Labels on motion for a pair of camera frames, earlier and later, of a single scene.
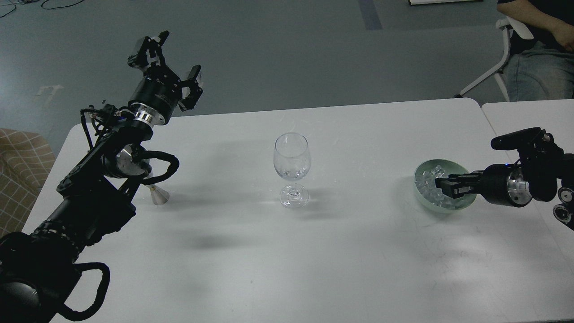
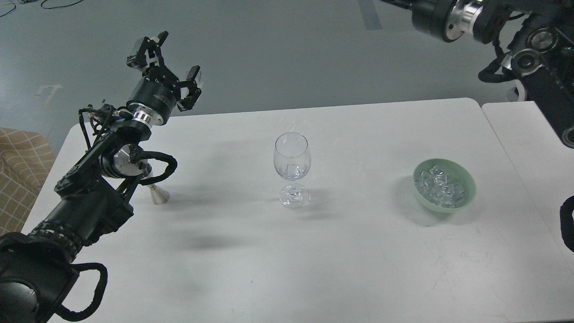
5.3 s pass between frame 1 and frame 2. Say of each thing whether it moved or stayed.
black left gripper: stayed
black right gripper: moved
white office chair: moved
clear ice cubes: stayed
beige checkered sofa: stayed
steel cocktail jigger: stayed
